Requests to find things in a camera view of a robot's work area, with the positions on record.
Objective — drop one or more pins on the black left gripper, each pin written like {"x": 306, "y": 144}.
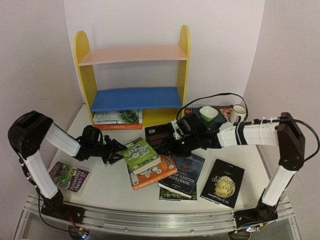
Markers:
{"x": 114, "y": 147}

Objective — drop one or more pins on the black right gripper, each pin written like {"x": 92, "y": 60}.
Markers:
{"x": 170, "y": 146}

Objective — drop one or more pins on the green cartoon paperback book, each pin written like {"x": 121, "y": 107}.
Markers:
{"x": 140, "y": 156}

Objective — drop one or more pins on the large orange Good Morning book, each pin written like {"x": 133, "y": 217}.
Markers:
{"x": 111, "y": 127}

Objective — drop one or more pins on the orange cartoon paperback book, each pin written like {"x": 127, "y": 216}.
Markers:
{"x": 154, "y": 174}

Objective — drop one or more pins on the white Singularity palm book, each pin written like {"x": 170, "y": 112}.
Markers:
{"x": 118, "y": 117}

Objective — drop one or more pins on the purple Treehouse book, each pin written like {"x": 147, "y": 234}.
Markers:
{"x": 69, "y": 179}

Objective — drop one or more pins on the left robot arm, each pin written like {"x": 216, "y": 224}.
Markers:
{"x": 27, "y": 135}

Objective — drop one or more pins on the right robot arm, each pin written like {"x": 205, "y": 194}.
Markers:
{"x": 190, "y": 133}

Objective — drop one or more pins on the Nineteen Eighty-Four book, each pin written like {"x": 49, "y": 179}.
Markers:
{"x": 184, "y": 182}

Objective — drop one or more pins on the black paperback barcode book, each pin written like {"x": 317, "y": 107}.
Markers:
{"x": 156, "y": 135}

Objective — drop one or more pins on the green white bowl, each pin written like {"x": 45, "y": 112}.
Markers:
{"x": 208, "y": 113}

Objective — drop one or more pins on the yellow pink blue bookshelf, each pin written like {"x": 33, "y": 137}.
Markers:
{"x": 151, "y": 78}

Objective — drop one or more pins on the dark green forest book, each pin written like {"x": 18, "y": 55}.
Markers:
{"x": 167, "y": 195}

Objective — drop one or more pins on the black Moon and Sixpence book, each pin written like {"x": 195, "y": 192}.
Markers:
{"x": 223, "y": 184}

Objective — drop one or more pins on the patterned cloth mat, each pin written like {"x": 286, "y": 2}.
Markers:
{"x": 225, "y": 110}

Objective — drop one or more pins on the white mug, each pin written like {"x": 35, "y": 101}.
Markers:
{"x": 238, "y": 114}

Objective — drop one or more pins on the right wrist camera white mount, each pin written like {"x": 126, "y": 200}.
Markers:
{"x": 177, "y": 134}

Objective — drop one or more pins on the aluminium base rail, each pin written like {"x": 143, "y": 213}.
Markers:
{"x": 154, "y": 223}

